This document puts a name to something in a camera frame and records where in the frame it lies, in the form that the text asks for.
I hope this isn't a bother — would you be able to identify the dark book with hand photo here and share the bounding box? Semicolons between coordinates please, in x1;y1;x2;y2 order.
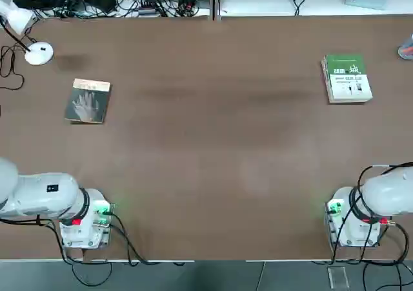
64;78;112;125

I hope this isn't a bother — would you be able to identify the green and white book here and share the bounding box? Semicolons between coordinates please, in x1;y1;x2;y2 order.
321;54;374;104

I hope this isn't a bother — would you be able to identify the white desk lamp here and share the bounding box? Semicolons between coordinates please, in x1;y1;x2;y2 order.
0;0;55;66

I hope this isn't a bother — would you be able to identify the clear blue pen cup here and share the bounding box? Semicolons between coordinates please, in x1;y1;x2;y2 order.
397;34;413;59

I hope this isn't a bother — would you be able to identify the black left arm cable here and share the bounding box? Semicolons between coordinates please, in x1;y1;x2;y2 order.
0;187;194;287

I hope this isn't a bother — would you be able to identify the black lamp cable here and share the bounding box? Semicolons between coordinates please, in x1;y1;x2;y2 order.
0;44;25;90

